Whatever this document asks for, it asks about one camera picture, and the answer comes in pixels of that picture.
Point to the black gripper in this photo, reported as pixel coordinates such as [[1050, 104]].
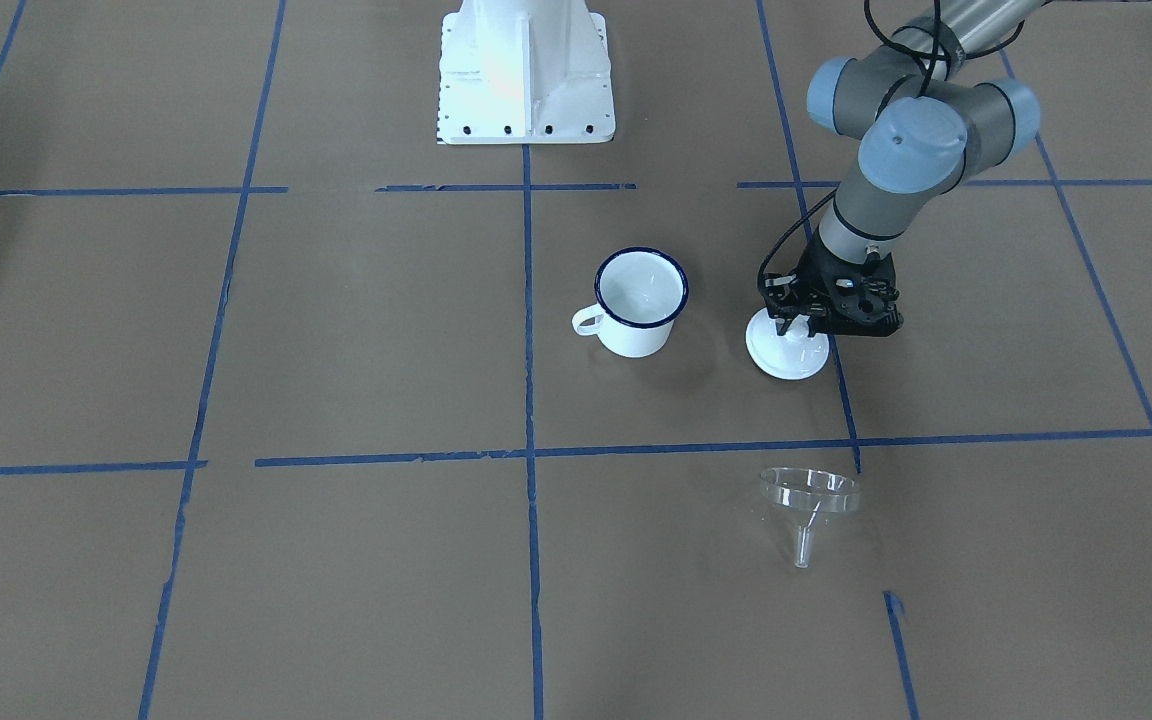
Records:
[[808, 279]]

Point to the white ceramic lid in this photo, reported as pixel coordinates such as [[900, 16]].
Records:
[[783, 360]]

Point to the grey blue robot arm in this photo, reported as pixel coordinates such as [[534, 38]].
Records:
[[920, 135]]

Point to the white enamel mug blue rim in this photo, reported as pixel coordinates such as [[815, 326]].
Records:
[[639, 293]]

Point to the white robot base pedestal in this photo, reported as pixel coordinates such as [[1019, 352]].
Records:
[[515, 72]]

